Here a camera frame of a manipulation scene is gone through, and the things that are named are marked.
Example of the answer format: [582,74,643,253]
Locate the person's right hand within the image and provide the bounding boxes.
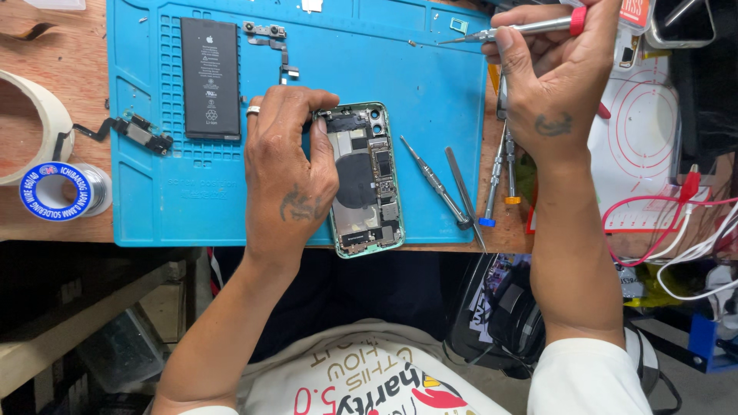
[481,0,623,163]

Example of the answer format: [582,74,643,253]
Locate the person's left hand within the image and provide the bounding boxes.
[243,85,341,264]

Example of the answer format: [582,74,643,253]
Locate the silver screwdriver red cap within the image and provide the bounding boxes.
[436,6,588,46]

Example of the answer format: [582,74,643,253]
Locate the green phone housing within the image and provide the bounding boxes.
[312,101,406,259]

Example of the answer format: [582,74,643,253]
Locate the clear packet red label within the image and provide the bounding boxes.
[610,0,656,37]

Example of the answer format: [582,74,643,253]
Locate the white mat red circles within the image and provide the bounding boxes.
[527,51,717,235]

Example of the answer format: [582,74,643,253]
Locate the silver screwdriver orange cap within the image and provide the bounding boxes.
[504,129,522,206]

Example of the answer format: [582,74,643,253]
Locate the silver screwdriver blue cap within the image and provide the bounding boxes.
[478,123,509,228]

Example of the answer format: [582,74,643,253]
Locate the black phone battery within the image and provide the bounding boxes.
[180,17,242,141]

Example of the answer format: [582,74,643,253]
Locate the blue silicone repair mat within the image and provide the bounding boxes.
[106,0,491,248]

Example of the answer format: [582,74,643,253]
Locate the phone in clear case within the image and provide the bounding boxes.
[645,0,717,50]

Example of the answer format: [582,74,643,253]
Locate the flat metal spudger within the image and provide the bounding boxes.
[444,146,489,254]

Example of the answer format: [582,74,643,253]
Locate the silver screwdriver black cap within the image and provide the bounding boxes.
[399,135,475,232]

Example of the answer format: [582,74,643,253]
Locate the charging port flex assembly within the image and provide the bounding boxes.
[73,113,174,156]

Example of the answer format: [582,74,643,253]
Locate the red alligator clip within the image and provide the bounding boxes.
[678,164,702,204]

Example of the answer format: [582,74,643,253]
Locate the white printed shirt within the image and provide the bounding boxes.
[179,319,653,415]

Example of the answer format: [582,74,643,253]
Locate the yellow plastic packet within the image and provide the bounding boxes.
[624,262,682,308]

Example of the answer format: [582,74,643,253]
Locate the white tape roll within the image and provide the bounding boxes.
[0,69,76,187]

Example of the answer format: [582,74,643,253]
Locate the black bag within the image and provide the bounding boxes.
[443,254,661,382]

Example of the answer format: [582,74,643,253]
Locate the wooden shelf with clutter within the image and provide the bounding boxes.
[0,247,215,415]

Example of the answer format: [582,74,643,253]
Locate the clear plastic box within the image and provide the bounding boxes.
[23,0,87,12]

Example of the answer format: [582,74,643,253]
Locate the brown flex ribbon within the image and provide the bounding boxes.
[0,21,59,43]

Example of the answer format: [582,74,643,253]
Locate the front camera flex cable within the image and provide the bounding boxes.
[242,21,301,86]

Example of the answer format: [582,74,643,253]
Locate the red cable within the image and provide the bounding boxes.
[602,194,738,267]

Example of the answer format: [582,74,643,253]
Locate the white cable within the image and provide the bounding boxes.
[656,229,738,302]
[611,199,738,269]

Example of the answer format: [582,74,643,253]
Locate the solder wire spool blue label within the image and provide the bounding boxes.
[18,162,114,222]

